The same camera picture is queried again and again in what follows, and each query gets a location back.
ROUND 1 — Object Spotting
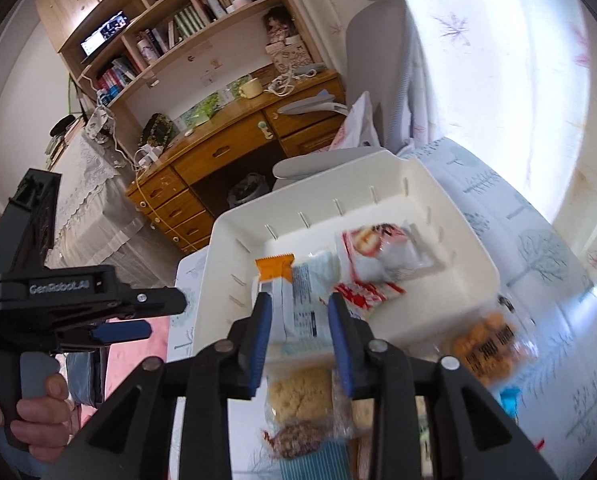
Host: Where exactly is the trash bin with black bag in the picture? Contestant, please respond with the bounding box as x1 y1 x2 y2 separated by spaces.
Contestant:
227 172 272 209

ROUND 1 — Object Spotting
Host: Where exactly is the patterned storage box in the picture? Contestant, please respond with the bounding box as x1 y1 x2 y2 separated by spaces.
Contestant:
271 40 313 74

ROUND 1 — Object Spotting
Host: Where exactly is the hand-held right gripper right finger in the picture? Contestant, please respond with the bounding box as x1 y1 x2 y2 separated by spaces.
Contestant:
327 292 562 480

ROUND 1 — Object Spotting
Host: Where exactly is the cyan snack packet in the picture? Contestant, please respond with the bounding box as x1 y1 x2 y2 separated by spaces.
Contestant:
500 386 523 422

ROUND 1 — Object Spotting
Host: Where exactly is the orange ball snack packet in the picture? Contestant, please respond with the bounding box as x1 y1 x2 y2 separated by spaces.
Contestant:
441 309 534 387

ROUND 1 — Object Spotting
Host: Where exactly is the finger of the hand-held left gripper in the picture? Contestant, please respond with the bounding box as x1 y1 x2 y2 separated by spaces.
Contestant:
89 320 152 346
113 285 188 317

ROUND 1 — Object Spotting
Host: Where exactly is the black patterned box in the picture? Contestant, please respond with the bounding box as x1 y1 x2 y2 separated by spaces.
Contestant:
140 112 178 149

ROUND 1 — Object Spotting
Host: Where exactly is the large red white snack packet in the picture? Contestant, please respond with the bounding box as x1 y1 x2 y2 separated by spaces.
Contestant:
341 224 437 282

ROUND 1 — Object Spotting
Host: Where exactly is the pink pillow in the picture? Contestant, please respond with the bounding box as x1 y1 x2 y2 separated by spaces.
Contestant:
103 317 180 411

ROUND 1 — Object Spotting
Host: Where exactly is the cracker sandwich packet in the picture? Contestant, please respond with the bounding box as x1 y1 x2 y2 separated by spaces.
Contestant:
351 397 378 480

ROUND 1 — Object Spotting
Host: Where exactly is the white cable bundle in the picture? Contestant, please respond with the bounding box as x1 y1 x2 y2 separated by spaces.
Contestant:
262 72 298 97

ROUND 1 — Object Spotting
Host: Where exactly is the dark haired doll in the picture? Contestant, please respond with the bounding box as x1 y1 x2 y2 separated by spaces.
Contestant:
262 6 295 54

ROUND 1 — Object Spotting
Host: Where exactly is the white plastic bag red print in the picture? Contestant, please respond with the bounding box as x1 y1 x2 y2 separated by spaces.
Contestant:
329 91 382 152

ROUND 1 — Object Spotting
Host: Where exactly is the grey office chair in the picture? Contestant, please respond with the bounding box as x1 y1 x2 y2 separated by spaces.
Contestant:
271 0 432 196

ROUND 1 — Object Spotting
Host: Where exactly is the black digital screen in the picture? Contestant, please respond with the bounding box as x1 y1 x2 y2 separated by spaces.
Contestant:
80 10 130 57

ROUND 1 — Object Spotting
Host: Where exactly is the wooden desk with drawers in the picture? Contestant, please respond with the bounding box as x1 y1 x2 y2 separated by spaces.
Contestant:
124 67 348 256

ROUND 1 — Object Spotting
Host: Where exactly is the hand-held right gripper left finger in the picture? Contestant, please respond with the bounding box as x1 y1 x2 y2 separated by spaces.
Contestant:
46 292 274 480

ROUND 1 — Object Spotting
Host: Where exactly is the green plant picture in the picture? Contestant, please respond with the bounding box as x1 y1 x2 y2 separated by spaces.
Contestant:
175 91 230 132

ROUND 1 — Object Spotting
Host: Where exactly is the pale bun clear packet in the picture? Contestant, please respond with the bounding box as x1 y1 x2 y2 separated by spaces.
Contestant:
263 366 353 441

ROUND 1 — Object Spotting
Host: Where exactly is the white blue label snack packet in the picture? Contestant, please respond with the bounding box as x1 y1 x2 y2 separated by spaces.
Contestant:
291 250 342 356

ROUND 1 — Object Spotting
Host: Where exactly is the brown seeded snack packet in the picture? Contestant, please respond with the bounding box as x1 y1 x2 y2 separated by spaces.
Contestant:
260 420 330 461

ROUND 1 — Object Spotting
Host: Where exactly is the red striped snack packet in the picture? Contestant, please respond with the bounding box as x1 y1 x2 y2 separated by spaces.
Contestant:
333 281 407 312

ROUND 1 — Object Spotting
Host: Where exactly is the white leaf print curtain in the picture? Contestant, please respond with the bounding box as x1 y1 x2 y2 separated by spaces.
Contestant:
273 0 597 306

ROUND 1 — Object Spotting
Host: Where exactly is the white lace cover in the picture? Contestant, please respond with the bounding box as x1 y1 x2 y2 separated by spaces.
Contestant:
42 129 145 272

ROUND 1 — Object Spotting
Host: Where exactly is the orange and white snack packet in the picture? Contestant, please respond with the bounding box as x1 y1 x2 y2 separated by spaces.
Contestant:
255 255 296 346

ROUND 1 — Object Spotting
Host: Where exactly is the green snack packet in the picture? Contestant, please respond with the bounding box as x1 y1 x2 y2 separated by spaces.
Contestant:
417 396 433 480

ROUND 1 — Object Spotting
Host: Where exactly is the person's left hand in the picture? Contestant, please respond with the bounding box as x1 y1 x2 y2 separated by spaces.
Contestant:
0 367 84 453

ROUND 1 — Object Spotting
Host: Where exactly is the pale yellow cup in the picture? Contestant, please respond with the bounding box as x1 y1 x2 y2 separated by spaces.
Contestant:
235 77 264 100

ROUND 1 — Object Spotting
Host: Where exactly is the white plastic bin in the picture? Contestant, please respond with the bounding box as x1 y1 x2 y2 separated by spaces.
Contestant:
191 149 502 363

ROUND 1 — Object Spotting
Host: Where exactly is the blue grey cloth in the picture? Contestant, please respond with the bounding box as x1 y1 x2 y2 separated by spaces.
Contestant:
65 351 108 407

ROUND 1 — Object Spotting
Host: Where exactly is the white charger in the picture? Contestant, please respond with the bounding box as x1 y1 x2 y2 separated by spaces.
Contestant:
135 143 162 167

